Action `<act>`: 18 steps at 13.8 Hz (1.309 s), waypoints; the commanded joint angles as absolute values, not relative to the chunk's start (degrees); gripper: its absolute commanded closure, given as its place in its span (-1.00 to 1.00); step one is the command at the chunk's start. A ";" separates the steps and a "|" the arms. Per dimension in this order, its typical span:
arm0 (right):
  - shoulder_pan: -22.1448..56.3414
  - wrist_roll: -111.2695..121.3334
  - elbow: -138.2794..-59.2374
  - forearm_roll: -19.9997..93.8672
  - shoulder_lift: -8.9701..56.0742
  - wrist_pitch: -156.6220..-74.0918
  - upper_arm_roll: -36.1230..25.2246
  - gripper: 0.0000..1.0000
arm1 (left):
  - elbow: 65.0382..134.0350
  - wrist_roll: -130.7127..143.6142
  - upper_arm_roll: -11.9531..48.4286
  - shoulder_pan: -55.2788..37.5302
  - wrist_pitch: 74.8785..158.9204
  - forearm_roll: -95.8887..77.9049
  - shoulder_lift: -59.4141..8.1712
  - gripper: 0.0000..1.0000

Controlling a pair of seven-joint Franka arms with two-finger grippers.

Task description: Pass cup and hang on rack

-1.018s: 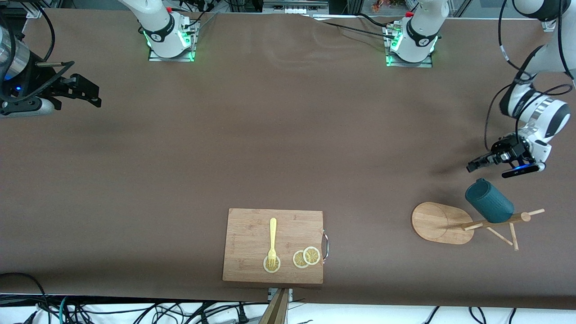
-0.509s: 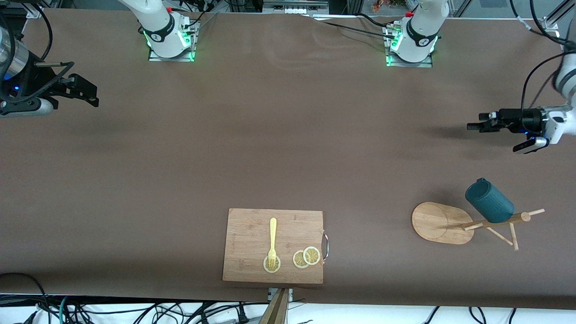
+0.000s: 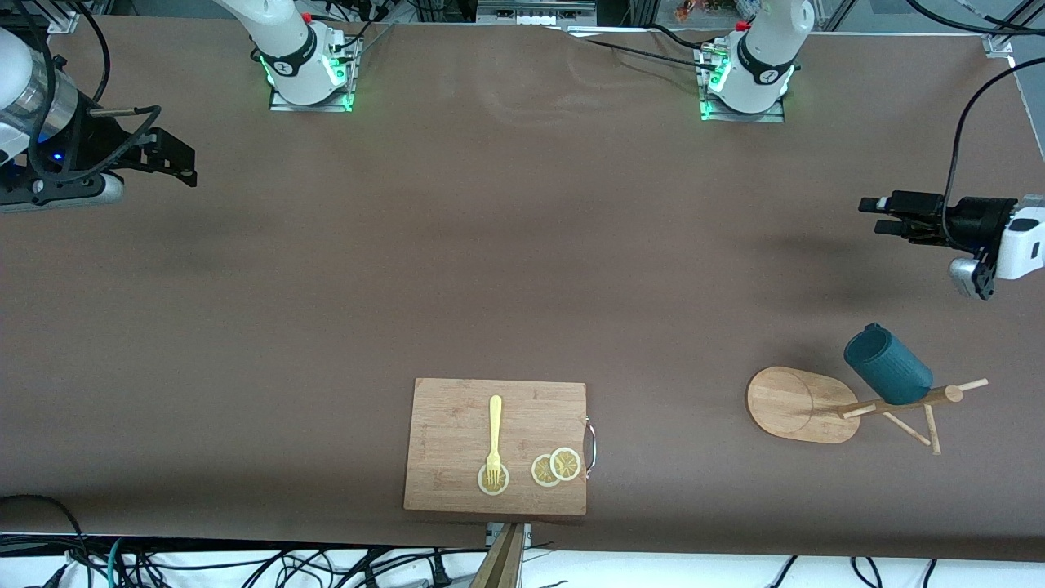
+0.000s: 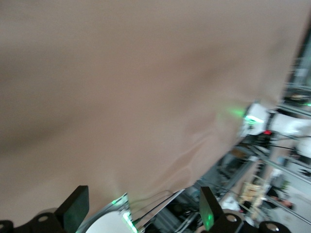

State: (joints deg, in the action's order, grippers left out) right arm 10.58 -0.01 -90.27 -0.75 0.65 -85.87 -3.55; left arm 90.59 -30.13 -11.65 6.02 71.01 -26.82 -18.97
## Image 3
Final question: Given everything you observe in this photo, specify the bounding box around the dark teal cup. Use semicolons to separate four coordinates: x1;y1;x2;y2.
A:
843;323;934;407

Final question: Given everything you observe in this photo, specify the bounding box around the wooden mug rack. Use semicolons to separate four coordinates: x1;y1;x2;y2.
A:
746;366;989;457

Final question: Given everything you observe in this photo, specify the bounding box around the bamboo cutting board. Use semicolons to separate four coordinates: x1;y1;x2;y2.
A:
403;377;598;516

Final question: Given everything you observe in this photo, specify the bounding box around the white power strip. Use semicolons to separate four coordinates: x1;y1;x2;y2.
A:
478;0;597;25

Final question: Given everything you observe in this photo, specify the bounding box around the yellow plastic fork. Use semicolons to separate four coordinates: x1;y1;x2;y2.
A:
486;395;504;484

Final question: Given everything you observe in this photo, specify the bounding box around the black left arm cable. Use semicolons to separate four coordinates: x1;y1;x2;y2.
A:
906;0;1045;246

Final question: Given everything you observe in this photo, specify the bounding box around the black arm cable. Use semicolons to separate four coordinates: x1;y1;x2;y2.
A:
906;0;1045;246
37;0;162;185

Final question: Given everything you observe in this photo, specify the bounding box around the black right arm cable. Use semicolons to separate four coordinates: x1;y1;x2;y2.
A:
37;0;162;185

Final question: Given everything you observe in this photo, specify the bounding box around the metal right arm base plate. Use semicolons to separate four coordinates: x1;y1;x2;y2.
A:
269;37;357;113

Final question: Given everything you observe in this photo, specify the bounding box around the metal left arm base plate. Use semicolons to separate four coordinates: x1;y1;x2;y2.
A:
699;49;786;123

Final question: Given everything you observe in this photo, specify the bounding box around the black cable on table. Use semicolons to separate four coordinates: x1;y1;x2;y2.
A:
563;24;723;74

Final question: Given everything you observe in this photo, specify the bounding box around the black looped floor cable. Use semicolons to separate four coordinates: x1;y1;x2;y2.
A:
0;493;92;588

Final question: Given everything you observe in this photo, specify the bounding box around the black floor cable bundle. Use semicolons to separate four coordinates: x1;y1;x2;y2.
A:
122;546;470;588

